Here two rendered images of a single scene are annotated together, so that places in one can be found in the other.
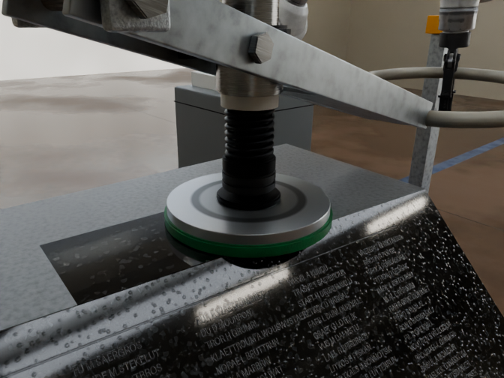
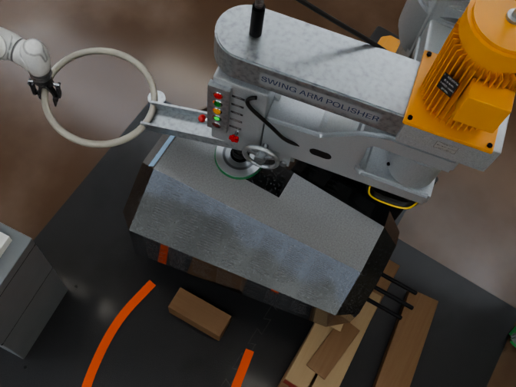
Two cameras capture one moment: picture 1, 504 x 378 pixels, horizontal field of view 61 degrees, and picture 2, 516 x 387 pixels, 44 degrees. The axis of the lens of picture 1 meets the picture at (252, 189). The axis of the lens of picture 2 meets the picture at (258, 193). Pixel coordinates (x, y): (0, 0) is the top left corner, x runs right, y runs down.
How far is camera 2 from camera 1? 279 cm
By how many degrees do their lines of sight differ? 83
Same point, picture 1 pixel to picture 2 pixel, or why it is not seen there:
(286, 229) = not seen: hidden behind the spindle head
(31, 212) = (264, 214)
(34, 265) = (286, 191)
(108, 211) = (254, 194)
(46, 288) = (292, 182)
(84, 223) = (263, 195)
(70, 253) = (278, 187)
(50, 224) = (268, 203)
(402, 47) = not seen: outside the picture
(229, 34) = not seen: hidden behind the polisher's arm
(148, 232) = (260, 176)
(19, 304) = (299, 183)
